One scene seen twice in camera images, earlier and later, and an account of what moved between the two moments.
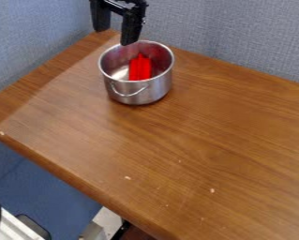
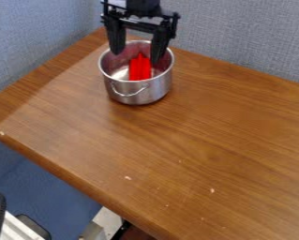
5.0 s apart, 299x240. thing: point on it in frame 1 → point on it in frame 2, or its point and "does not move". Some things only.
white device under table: (10, 227) does not move
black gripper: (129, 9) → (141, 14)
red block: (139, 69) does not move
